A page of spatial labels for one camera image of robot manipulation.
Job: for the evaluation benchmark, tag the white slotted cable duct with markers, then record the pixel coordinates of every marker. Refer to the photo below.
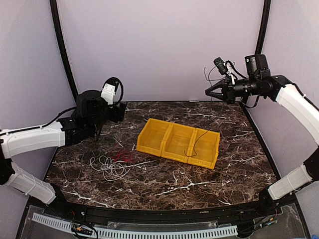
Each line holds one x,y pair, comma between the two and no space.
130,231

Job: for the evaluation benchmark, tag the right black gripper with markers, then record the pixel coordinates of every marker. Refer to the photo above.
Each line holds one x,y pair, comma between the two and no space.
228,85

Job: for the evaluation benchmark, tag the black front rail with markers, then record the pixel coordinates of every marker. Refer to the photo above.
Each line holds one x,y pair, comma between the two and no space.
242,214

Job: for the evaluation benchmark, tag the yellow bin left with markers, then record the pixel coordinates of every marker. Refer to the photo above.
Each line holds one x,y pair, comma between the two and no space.
151,138

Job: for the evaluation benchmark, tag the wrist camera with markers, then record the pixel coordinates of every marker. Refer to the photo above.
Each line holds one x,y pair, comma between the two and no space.
225,68
109,90

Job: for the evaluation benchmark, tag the yellow bin right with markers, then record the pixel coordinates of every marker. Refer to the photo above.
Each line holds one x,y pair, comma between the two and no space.
204,149

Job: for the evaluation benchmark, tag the black frame post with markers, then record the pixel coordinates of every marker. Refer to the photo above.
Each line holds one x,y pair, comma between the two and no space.
255,52
62,48

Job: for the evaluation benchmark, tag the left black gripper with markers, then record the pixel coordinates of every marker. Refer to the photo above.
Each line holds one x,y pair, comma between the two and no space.
119,112

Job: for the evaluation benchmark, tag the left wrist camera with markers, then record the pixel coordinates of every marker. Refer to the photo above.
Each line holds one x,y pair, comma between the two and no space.
109,90

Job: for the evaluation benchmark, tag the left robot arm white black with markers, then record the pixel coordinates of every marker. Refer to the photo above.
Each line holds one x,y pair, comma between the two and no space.
73,125

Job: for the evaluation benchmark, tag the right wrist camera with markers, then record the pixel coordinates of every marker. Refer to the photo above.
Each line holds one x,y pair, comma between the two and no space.
225,68

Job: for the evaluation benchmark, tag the yellow bin middle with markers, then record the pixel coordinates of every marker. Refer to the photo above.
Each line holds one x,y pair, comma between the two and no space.
177,143

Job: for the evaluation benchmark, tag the right black frame post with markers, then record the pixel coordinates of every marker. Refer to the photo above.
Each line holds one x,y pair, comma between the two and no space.
255,52

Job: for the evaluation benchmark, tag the left black frame post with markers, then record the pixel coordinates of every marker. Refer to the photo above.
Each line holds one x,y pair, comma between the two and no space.
62,48

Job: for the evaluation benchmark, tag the yellow bin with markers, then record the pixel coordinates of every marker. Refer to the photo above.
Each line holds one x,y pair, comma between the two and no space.
177,143
204,149
151,138

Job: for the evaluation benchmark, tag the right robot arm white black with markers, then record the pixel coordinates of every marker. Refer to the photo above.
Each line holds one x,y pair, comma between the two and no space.
289,96

